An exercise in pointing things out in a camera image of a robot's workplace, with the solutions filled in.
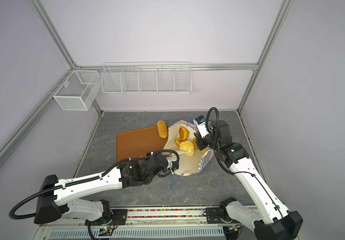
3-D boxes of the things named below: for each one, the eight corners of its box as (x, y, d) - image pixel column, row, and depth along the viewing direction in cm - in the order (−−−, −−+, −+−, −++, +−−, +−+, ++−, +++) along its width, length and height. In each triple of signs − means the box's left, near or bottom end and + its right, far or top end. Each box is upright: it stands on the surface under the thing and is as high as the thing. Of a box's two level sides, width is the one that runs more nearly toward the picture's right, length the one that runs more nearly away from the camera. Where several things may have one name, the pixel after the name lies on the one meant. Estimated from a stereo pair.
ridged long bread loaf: (160, 139, 105) (159, 136, 103) (156, 123, 114) (156, 121, 112) (169, 137, 106) (169, 134, 104) (165, 121, 115) (165, 119, 113)
